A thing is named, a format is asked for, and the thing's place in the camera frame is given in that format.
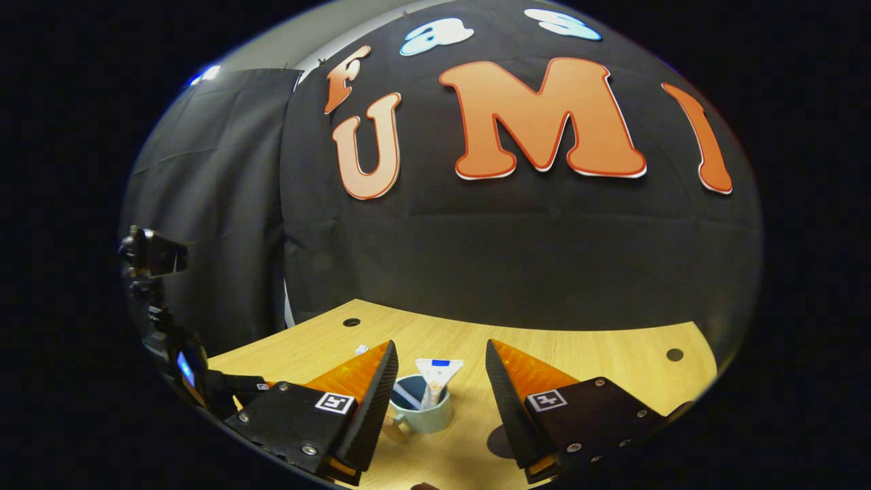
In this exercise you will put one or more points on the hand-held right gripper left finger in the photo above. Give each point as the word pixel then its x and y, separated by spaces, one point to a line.
pixel 371 408

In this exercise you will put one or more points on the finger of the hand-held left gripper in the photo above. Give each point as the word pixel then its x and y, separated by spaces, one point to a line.
pixel 252 385

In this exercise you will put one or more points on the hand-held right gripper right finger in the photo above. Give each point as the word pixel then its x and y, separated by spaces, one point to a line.
pixel 510 415

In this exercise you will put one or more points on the pale blue toothbrush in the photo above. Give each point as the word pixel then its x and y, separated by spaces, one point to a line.
pixel 407 396

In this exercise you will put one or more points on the white toothpaste tube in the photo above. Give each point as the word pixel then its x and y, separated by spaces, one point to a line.
pixel 439 374

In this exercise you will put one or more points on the wooden desktop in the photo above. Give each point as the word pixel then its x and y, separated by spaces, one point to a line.
pixel 599 367

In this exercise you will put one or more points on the black backdrop cloth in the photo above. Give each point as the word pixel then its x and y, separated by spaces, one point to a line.
pixel 476 258

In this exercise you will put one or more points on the ceiling light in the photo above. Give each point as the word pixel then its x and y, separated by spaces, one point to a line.
pixel 206 75

